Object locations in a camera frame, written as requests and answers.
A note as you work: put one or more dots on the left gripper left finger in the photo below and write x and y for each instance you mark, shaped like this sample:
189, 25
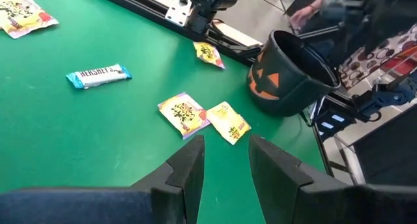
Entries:
97, 207

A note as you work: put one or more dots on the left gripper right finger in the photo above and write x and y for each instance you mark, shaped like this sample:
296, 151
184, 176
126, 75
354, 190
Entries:
325, 207

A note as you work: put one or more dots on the green table mat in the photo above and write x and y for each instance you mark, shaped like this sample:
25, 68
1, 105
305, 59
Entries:
114, 136

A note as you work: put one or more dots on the black cabinet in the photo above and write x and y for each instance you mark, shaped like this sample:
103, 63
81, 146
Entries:
391, 152

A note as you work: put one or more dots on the black box white labels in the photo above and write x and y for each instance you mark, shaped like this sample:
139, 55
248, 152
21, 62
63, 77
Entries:
345, 123

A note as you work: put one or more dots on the black pumpkin face bucket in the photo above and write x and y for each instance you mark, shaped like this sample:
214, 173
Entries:
299, 93

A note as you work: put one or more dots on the yellow Sour Patch Kids packet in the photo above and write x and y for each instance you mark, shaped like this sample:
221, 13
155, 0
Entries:
184, 115
228, 121
208, 54
23, 15

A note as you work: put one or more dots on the dark blue metal clamp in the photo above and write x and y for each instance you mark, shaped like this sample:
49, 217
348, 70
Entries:
391, 93

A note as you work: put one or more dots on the white blue Hershey's bar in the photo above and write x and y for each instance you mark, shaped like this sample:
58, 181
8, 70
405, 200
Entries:
97, 75

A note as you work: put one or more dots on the circle patterned cloth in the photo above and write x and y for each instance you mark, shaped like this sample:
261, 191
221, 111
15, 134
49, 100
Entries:
374, 59

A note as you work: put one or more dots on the person's hand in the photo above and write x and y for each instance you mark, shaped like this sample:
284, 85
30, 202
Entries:
304, 14

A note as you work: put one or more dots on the person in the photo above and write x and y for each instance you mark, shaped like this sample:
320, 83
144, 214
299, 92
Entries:
345, 7

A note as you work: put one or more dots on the black table edge frame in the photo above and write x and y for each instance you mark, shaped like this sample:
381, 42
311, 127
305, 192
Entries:
143, 9

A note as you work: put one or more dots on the white arm base bracket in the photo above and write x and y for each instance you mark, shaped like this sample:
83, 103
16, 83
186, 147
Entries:
177, 12

